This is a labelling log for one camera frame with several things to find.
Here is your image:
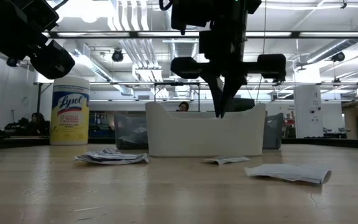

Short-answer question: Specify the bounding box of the black background metal frame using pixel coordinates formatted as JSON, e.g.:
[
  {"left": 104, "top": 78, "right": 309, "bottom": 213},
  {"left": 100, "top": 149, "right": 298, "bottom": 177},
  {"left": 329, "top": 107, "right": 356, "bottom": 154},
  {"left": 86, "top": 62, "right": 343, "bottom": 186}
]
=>
[{"left": 153, "top": 82, "right": 201, "bottom": 112}]

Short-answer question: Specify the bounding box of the white square column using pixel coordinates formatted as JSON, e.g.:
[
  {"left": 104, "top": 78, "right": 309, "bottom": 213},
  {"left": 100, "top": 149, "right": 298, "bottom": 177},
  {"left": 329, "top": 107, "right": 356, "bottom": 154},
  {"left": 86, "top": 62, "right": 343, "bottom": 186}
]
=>
[{"left": 293, "top": 85, "right": 324, "bottom": 139}]

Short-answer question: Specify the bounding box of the black rig beam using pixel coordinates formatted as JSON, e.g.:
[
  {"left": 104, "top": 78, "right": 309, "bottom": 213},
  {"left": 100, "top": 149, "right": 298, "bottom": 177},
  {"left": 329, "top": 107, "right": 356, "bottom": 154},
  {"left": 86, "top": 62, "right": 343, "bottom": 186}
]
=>
[{"left": 42, "top": 30, "right": 358, "bottom": 40}]

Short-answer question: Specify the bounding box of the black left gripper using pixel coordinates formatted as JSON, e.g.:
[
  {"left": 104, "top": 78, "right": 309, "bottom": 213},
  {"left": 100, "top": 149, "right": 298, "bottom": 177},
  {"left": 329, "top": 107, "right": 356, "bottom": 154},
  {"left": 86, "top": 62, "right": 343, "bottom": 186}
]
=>
[{"left": 0, "top": 0, "right": 76, "bottom": 80}]

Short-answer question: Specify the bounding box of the blue striped white packet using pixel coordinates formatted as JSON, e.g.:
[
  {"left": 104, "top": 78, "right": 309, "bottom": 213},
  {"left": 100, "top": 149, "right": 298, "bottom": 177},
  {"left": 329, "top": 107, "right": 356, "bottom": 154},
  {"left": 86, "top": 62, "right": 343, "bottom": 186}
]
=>
[{"left": 75, "top": 146, "right": 150, "bottom": 165}]

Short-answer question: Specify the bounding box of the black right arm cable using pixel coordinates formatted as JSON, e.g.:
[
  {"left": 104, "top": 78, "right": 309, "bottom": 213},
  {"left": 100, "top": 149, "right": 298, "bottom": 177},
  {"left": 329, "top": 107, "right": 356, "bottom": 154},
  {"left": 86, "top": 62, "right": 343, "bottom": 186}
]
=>
[{"left": 158, "top": 0, "right": 174, "bottom": 11}]

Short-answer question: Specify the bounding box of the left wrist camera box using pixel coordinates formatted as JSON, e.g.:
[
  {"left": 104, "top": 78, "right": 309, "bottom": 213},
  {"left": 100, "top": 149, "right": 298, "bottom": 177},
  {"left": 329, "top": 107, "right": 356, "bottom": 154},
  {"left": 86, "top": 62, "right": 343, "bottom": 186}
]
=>
[{"left": 19, "top": 0, "right": 60, "bottom": 32}]

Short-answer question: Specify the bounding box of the thin hanging cable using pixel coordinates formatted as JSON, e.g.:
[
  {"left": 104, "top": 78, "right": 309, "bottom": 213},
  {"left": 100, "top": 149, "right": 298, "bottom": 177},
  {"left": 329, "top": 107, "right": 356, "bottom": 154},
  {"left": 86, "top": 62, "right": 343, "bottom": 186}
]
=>
[{"left": 255, "top": 0, "right": 269, "bottom": 103}]

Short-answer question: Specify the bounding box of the black monitor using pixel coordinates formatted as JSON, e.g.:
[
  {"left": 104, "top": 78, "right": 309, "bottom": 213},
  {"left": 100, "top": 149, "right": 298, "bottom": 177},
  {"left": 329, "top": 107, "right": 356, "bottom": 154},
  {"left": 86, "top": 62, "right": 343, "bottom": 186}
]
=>
[{"left": 225, "top": 97, "right": 256, "bottom": 113}]

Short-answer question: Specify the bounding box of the grey translucent plastic bin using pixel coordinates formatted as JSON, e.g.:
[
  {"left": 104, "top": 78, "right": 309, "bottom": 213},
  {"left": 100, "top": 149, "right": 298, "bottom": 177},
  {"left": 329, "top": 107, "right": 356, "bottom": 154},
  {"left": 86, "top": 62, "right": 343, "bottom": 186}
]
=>
[
  {"left": 262, "top": 112, "right": 284, "bottom": 149},
  {"left": 114, "top": 111, "right": 149, "bottom": 149}
]

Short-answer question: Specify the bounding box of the white plastic bin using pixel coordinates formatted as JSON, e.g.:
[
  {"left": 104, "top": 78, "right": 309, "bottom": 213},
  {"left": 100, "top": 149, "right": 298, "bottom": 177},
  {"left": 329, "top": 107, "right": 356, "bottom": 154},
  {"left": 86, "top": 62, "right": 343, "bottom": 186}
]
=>
[{"left": 144, "top": 101, "right": 267, "bottom": 157}]

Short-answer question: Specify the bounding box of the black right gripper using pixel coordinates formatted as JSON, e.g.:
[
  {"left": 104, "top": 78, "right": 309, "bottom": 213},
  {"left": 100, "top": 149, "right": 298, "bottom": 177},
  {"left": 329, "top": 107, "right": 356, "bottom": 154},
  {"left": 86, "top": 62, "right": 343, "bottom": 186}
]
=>
[{"left": 170, "top": 29, "right": 287, "bottom": 119}]

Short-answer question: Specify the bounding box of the yellow Lysol wipes canister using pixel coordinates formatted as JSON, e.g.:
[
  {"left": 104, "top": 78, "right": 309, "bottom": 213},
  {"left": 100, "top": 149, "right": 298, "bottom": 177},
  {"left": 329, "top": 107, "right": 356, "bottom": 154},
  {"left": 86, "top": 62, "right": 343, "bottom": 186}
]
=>
[{"left": 49, "top": 75, "right": 91, "bottom": 146}]

